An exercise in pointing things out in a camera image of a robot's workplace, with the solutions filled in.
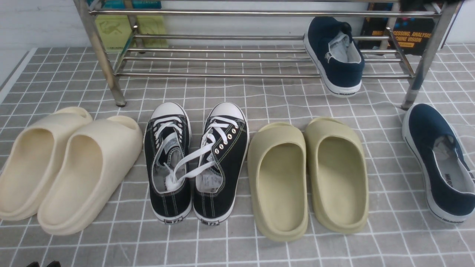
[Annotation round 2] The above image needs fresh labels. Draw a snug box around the cream slipper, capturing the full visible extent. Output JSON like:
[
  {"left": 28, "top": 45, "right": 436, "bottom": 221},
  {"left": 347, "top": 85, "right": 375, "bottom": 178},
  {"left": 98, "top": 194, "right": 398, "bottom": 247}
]
[
  {"left": 0, "top": 107, "right": 93, "bottom": 221},
  {"left": 37, "top": 115, "right": 143, "bottom": 235}
]

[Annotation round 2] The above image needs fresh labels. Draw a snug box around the black canvas sneaker right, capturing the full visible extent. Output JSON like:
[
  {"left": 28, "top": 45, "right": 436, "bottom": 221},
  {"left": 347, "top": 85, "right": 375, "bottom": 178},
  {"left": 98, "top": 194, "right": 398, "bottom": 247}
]
[{"left": 191, "top": 102, "right": 249, "bottom": 226}]

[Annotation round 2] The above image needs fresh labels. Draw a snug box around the yellow green book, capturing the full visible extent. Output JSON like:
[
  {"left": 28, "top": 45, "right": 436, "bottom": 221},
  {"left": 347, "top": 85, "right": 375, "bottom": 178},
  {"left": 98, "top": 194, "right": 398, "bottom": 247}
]
[{"left": 95, "top": 15, "right": 167, "bottom": 53}]

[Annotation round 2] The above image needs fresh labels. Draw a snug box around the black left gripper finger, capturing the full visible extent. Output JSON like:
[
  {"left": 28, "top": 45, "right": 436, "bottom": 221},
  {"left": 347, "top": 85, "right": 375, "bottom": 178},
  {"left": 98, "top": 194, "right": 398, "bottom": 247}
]
[{"left": 26, "top": 262, "right": 40, "bottom": 267}]

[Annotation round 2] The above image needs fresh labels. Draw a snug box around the black canvas sneaker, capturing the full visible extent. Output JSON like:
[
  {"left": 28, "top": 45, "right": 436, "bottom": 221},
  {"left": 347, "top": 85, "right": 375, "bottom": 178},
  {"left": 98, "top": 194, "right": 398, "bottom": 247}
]
[
  {"left": 144, "top": 102, "right": 192, "bottom": 224},
  {"left": 191, "top": 102, "right": 249, "bottom": 226}
]

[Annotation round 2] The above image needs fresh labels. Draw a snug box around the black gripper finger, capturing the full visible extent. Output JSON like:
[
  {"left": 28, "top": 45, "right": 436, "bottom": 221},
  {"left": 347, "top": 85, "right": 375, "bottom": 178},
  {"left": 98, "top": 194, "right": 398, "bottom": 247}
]
[{"left": 46, "top": 261, "right": 61, "bottom": 267}]

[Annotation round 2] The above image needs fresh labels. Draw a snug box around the black canvas sneaker left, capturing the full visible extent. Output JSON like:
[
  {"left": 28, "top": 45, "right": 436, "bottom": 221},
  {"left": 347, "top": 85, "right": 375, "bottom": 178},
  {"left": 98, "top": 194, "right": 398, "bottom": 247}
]
[{"left": 144, "top": 102, "right": 192, "bottom": 224}]

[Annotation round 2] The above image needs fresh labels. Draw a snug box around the navy slip-on shoe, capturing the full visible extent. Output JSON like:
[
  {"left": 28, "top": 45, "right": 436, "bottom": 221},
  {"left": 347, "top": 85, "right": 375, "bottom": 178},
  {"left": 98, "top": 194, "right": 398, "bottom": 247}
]
[
  {"left": 304, "top": 17, "right": 365, "bottom": 98},
  {"left": 402, "top": 103, "right": 475, "bottom": 224}
]

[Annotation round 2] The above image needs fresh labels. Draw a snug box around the olive green slipper left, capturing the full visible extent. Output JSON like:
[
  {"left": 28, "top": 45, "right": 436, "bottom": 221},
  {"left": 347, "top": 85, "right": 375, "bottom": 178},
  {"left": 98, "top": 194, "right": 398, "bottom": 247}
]
[{"left": 247, "top": 123, "right": 309, "bottom": 242}]

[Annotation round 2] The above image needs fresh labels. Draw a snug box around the olive green slipper right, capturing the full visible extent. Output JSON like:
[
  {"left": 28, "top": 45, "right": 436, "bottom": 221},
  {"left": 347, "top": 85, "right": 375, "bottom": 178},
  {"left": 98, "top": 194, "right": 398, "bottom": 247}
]
[{"left": 304, "top": 117, "right": 369, "bottom": 234}]

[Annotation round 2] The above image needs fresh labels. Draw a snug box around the cream slipper far left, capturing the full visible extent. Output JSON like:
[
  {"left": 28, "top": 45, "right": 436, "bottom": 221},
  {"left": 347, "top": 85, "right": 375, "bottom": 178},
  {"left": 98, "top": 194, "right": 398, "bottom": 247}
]
[{"left": 0, "top": 107, "right": 93, "bottom": 221}]

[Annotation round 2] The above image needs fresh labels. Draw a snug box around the olive green slipper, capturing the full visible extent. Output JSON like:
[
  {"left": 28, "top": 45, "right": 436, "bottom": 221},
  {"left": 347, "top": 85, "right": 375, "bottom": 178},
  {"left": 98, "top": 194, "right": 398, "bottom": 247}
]
[
  {"left": 304, "top": 117, "right": 369, "bottom": 234},
  {"left": 247, "top": 123, "right": 309, "bottom": 242}
]

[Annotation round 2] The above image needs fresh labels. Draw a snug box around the silver metal shoe rack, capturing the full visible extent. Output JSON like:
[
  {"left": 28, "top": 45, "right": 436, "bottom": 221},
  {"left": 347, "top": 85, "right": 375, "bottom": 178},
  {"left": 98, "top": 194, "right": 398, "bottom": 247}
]
[{"left": 74, "top": 0, "right": 462, "bottom": 110}]

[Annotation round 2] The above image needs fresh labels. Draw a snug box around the black image processing book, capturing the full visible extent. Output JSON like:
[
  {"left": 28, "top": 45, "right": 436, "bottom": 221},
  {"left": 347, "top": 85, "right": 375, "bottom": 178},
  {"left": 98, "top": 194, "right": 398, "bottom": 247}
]
[{"left": 357, "top": 2, "right": 435, "bottom": 56}]

